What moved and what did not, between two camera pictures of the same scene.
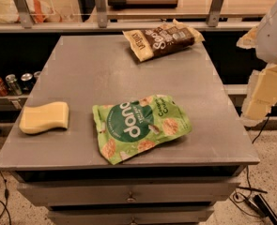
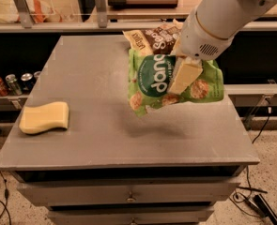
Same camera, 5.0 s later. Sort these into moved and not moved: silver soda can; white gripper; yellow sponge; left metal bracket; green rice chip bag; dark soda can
Moved: green rice chip bag; white gripper
Not moved: yellow sponge; dark soda can; left metal bracket; silver soda can
